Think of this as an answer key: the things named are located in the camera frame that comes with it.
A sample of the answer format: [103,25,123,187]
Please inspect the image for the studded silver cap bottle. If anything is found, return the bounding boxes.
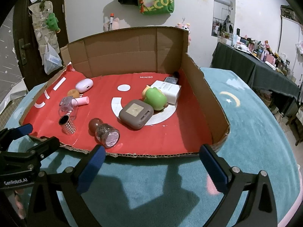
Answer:
[59,115,77,135]

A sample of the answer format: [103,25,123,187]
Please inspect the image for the brown cap glitter bottle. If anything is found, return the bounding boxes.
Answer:
[88,118,120,148]

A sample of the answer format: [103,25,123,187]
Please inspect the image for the clear glass jar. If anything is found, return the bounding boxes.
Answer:
[59,96,78,120]

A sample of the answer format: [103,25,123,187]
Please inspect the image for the amber silicone ring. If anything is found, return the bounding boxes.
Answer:
[67,89,81,99]

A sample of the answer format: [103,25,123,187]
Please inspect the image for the brown square case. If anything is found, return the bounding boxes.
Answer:
[119,100,154,130]

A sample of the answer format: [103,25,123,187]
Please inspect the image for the white power adapter block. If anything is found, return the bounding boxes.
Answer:
[151,80,181,105]

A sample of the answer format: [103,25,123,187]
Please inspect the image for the green capybara toy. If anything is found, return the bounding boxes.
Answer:
[142,85,167,111]

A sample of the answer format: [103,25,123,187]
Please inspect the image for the person's left hand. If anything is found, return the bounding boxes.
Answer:
[14,189,26,219]

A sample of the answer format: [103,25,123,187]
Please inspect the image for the teal plush table mat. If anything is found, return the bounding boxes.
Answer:
[4,67,301,227]

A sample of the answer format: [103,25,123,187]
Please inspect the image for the pink earbud case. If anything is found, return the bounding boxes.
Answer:
[75,79,94,93]

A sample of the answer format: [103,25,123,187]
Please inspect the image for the white plastic bag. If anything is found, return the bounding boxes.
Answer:
[43,43,63,75]

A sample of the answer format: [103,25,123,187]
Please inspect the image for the red lined cardboard box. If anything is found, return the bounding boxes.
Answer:
[19,27,230,157]

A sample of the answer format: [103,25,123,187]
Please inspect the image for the beige hanging door organizer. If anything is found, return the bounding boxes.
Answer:
[28,1,60,59]

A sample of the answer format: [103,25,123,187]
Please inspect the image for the dark cloth side table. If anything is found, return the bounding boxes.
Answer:
[211,42,299,100]

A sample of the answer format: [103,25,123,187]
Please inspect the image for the dark nail polish bottle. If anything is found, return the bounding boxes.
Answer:
[164,71,180,85]

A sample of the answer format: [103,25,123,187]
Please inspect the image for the green plush on door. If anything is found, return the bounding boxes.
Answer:
[46,13,61,33]

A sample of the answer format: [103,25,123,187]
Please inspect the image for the pink plush on wall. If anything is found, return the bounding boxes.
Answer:
[103,13,120,32]

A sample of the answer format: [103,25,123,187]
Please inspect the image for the pink plush right wall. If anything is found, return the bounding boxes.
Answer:
[176,23,191,46]

